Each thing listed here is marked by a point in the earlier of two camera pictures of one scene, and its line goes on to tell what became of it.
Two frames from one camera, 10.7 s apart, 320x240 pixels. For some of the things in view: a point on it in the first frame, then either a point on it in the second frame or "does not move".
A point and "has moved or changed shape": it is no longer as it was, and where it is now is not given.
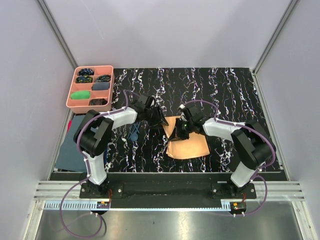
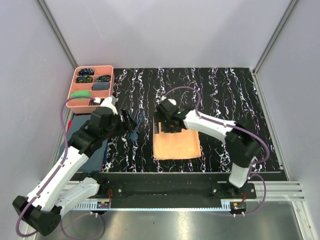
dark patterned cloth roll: [97, 102] does not move
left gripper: [160, 118] → [129, 124]
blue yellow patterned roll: [84, 79] does not move
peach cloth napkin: [195, 146] has moved or changed shape
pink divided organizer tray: [91, 89] does not move
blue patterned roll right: [104, 78] does not move
